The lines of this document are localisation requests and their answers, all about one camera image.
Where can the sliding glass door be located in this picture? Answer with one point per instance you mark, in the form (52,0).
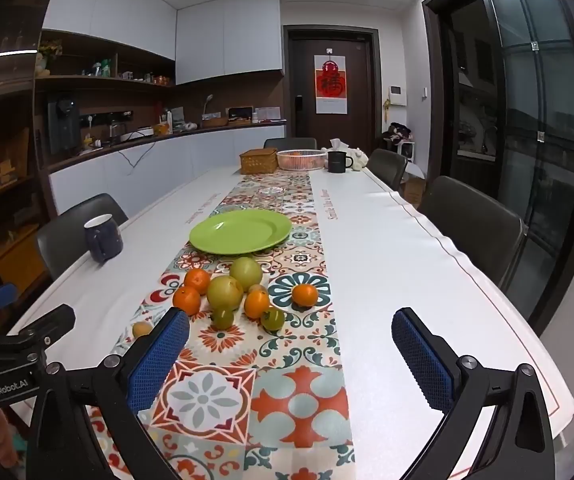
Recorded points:
(537,135)

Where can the woven wicker basket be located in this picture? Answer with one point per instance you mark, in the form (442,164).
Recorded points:
(258,161)

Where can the red wall calendar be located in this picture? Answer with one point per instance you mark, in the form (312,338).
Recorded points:
(329,82)

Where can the patterned table runner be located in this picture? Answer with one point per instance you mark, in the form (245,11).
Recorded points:
(292,400)

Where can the cardboard box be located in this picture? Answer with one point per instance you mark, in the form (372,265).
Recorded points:
(413,191)

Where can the green plate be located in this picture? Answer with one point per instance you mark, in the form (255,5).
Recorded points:
(241,232)

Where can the dark blue mug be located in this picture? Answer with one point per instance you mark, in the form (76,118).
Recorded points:
(103,237)

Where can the electric kettle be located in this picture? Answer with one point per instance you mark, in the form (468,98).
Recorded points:
(115,132)

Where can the small yellow-brown fruit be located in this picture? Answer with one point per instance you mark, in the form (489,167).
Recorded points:
(141,329)

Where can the white wall cabinets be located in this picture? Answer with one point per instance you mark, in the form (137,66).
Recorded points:
(217,35)

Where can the small green persimmon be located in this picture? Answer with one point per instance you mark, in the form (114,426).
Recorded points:
(223,317)
(273,318)

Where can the black mug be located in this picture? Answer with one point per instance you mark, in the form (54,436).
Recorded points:
(338,162)

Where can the orange mandarin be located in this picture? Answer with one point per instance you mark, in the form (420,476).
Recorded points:
(187,300)
(257,304)
(305,295)
(197,280)

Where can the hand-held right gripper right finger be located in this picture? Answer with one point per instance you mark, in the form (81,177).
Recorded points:
(422,360)

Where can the white plush toy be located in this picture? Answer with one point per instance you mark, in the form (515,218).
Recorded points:
(359,158)

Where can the large yellow-green fruit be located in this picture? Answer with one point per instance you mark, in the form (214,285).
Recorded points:
(224,291)
(245,272)

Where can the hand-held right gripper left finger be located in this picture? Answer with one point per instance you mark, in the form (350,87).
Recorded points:
(159,355)

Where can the white tissue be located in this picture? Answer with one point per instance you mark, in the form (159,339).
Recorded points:
(339,144)

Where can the dark brown door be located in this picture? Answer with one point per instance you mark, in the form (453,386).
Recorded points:
(354,85)

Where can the small brown fruit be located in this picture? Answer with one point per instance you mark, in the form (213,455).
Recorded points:
(256,288)

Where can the white intercom panel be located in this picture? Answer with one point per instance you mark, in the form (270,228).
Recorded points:
(398,96)

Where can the grey chair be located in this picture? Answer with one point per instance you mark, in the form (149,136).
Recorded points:
(387,167)
(472,230)
(289,143)
(74,230)

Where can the black water dispenser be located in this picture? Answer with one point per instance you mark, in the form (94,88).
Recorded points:
(63,122)

